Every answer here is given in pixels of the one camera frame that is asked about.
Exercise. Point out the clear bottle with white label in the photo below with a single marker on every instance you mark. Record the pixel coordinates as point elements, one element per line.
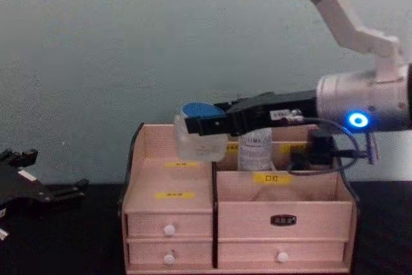
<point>255,152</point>

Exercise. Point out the pale wooden desk organizer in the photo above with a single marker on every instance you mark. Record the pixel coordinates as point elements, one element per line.
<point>277,220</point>

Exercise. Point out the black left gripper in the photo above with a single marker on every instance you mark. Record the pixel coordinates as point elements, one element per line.
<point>22,191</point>

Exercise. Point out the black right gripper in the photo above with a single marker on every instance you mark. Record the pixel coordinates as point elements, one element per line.
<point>277,107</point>

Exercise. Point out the black table cloth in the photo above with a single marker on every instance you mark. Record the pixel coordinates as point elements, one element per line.
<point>64,249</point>

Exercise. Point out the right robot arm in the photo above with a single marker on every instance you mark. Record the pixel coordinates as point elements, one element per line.
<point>341,101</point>

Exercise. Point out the small black box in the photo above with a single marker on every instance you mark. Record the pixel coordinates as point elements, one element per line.
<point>320,151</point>

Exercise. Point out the small wooden drawer white knob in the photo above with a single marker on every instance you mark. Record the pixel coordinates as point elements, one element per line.
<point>190,254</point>
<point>186,225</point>

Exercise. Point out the clear jar with blue lid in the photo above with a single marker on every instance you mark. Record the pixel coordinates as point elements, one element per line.
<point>198,146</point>

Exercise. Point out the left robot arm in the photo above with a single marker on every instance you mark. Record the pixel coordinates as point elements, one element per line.
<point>2,233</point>

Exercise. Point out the wide wooden drawer white knob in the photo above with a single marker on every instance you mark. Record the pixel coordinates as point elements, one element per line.
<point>309,250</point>

